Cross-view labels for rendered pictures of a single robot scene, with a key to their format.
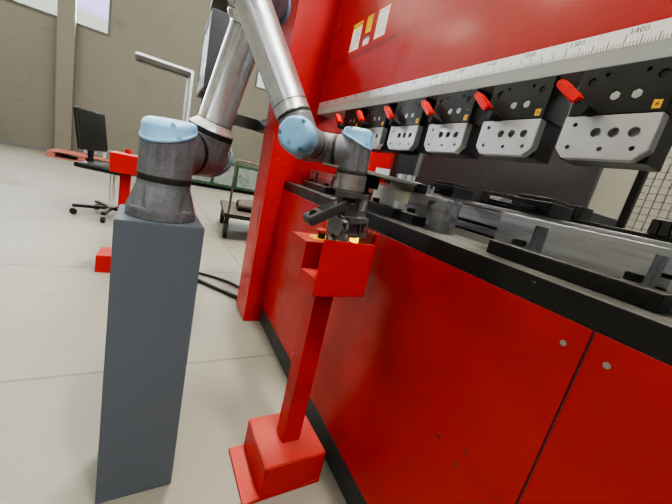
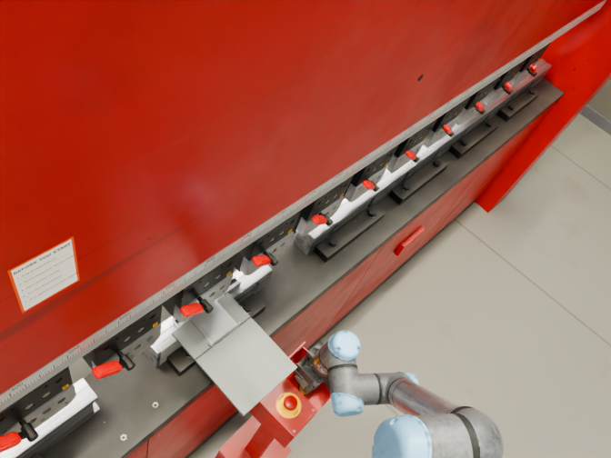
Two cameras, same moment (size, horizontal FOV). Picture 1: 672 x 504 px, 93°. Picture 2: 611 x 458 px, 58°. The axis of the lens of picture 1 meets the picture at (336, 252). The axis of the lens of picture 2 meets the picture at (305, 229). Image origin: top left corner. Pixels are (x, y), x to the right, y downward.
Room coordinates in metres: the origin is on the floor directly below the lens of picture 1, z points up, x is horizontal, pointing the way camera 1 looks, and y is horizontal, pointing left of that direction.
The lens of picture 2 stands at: (1.38, 0.43, 2.26)
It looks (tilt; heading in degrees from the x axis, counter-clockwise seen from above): 52 degrees down; 235
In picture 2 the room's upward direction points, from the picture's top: 24 degrees clockwise
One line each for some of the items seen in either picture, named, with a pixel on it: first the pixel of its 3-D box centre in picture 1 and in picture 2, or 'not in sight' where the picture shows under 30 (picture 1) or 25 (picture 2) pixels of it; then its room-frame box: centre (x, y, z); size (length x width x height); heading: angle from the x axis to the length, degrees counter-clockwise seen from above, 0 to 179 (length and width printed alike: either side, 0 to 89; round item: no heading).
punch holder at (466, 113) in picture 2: not in sight; (469, 94); (0.13, -0.75, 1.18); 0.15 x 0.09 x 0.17; 29
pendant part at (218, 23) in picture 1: (214, 61); not in sight; (1.93, 0.90, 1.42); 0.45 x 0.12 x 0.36; 30
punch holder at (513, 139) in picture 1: (521, 123); (315, 197); (0.83, -0.36, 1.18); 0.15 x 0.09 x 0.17; 29
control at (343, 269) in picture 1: (329, 253); (295, 394); (0.89, 0.02, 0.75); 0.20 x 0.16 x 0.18; 32
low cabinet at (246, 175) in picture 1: (220, 173); not in sight; (8.75, 3.53, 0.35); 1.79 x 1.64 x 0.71; 123
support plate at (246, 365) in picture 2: (369, 173); (235, 351); (1.09, -0.05, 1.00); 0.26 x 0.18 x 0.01; 119
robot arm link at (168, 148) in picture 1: (170, 147); not in sight; (0.77, 0.44, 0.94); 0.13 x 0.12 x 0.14; 171
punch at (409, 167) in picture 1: (408, 166); not in sight; (1.16, -0.18, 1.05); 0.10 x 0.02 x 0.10; 29
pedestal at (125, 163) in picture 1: (123, 211); not in sight; (2.12, 1.48, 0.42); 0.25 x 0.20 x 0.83; 119
